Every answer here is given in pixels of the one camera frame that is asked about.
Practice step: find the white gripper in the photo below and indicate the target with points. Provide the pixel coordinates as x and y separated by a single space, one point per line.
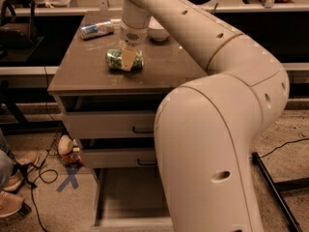
132 36

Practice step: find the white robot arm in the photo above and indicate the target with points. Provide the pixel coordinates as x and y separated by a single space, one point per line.
203 129

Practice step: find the grey drawer cabinet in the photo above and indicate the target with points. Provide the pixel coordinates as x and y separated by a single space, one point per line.
84 83

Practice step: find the blue silver soda can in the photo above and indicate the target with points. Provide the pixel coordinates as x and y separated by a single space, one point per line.
99 29

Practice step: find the top drawer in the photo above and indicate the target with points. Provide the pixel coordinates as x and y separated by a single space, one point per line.
108 124

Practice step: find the drawer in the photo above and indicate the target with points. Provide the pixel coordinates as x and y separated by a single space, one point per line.
117 158
130 200
108 124

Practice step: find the middle drawer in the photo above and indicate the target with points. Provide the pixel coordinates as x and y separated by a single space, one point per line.
117 158

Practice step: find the bottom drawer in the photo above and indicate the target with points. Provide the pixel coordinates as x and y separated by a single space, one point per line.
130 200

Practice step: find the white ceramic bowl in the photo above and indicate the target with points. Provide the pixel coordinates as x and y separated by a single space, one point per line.
156 31

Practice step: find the toy items on floor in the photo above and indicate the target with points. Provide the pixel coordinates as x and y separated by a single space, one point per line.
67 151

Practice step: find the dark handbag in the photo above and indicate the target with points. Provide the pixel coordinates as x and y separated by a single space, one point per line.
18 35

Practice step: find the blue tape cross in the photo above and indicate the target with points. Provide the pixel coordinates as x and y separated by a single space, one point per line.
70 179

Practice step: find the tan shoe upper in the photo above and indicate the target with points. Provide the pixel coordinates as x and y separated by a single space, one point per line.
23 165

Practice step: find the tan shoe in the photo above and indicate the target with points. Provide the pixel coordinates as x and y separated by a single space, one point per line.
9 204
23 165

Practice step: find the person leg in jeans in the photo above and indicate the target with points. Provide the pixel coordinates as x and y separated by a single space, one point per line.
6 161

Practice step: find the tan shoe lower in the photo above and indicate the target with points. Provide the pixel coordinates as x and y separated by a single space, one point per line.
9 204

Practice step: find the black metal stand leg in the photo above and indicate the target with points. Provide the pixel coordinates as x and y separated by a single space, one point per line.
277 188

